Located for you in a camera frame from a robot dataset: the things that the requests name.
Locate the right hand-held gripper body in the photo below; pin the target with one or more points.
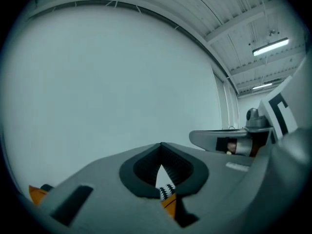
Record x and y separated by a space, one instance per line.
280 106

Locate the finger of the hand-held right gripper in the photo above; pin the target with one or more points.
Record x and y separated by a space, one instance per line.
207 138

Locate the orange patterned cushion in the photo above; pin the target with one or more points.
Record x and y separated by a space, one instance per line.
169 204

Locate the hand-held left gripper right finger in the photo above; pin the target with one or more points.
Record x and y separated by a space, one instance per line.
219 179

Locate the long ceiling light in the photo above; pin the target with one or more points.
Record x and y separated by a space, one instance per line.
262 86
270 47

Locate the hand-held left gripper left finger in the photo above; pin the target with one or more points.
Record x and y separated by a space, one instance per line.
102 194

